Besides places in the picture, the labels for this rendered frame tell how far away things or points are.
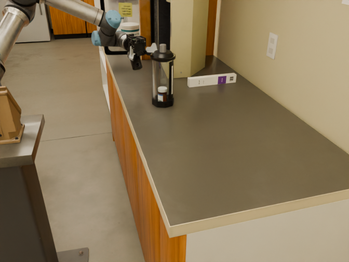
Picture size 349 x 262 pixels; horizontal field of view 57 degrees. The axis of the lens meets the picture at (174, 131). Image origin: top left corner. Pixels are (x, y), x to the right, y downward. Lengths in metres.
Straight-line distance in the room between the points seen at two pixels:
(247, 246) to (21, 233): 0.93
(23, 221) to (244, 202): 0.92
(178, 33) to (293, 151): 0.87
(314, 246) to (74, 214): 1.59
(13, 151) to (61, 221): 1.13
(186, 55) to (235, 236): 1.08
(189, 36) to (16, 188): 1.08
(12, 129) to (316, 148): 1.09
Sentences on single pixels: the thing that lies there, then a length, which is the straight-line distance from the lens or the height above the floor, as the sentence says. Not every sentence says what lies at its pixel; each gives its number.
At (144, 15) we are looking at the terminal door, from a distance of 2.00.
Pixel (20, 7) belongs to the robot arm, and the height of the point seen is 1.33.
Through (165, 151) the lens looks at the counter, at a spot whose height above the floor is 0.94.
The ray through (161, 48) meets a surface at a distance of 1.39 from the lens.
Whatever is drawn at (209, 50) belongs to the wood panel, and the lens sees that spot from 2.23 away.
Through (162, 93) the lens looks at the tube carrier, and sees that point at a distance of 1.42.
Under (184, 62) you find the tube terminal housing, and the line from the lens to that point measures 1.79.
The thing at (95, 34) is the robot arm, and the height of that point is 1.19.
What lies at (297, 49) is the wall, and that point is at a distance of 1.52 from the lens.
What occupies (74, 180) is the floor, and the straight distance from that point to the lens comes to 2.63.
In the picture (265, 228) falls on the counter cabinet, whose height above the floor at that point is 0.85.
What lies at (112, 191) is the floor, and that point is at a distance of 2.46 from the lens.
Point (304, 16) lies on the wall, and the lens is 1.49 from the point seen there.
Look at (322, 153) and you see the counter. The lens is 1.26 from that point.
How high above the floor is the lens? 1.56
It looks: 29 degrees down
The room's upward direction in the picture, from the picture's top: 1 degrees clockwise
